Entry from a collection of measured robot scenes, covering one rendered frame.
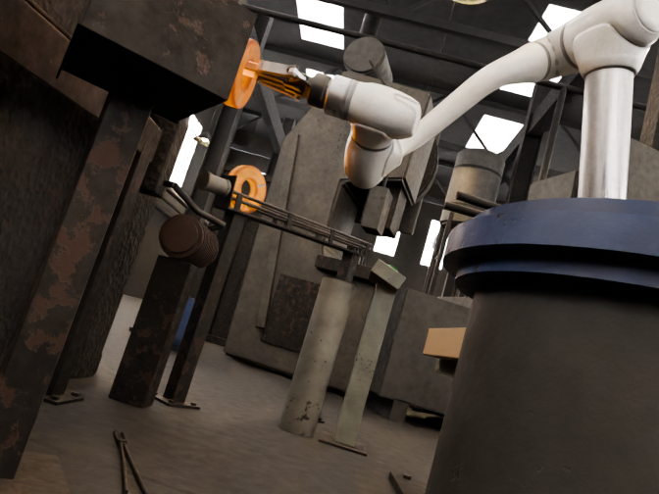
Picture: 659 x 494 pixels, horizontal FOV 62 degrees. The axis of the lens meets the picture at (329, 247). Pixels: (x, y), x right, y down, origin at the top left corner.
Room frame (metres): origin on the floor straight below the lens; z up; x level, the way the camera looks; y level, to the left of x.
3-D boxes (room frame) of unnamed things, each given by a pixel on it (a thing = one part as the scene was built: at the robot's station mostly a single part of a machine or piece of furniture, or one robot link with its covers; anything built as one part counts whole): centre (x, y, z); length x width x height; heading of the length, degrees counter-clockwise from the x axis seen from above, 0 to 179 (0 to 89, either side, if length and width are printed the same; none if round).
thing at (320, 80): (1.17, 0.15, 0.84); 0.09 x 0.08 x 0.07; 86
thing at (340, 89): (1.16, 0.07, 0.83); 0.09 x 0.06 x 0.09; 176
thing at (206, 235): (1.61, 0.40, 0.27); 0.22 x 0.13 x 0.53; 175
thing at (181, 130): (1.53, 0.55, 0.68); 0.11 x 0.08 x 0.24; 85
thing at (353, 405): (1.92, -0.23, 0.31); 0.24 x 0.16 x 0.62; 175
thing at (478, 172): (9.90, -2.28, 2.25); 0.92 x 0.92 x 4.50
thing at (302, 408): (1.89, -0.07, 0.26); 0.12 x 0.12 x 0.52
